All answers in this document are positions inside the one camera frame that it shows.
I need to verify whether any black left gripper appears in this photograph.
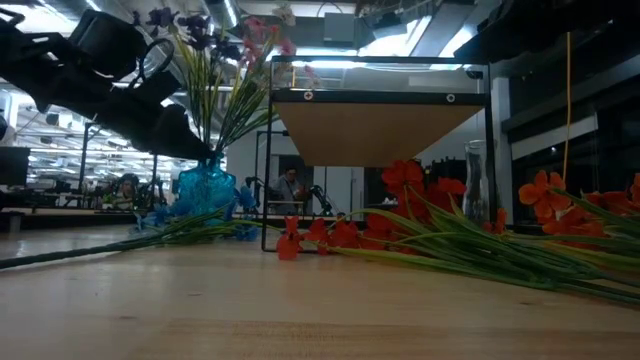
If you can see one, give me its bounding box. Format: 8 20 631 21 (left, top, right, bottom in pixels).
29 47 217 162

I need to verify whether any blue glass vase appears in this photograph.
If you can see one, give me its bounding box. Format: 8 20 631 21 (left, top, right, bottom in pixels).
177 152 237 219

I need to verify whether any pink artificial flower stem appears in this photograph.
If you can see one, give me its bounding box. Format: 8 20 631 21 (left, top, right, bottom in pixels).
219 14 321 151

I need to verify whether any white artificial flower stem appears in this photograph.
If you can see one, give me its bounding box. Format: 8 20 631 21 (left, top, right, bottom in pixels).
272 3 297 27

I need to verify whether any red artificial flower stem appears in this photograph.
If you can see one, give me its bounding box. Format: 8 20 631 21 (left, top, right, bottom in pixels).
274 159 640 306

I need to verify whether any orange artificial flower stem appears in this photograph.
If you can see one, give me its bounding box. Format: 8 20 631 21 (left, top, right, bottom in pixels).
517 169 640 261

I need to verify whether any person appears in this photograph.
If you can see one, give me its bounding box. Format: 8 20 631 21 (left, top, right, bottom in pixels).
102 173 141 210
269 167 309 216

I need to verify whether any black monitor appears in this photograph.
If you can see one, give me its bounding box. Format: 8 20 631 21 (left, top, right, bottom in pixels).
0 146 31 187

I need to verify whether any clear glass vase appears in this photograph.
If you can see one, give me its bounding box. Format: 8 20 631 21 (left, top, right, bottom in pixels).
462 139 494 225

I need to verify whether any black background rig frame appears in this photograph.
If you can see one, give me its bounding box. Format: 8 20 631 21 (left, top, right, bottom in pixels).
78 121 161 196

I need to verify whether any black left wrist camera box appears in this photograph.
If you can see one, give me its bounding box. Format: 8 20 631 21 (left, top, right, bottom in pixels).
68 8 149 80

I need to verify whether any black aluminium rig frame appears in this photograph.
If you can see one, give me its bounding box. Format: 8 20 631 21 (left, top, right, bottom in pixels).
0 212 266 231

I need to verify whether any wooden shelf with black frame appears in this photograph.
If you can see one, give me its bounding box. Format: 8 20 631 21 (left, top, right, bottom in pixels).
261 54 500 255

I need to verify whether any yellow hanging cable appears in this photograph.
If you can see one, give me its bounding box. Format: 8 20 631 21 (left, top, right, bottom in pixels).
562 32 572 184

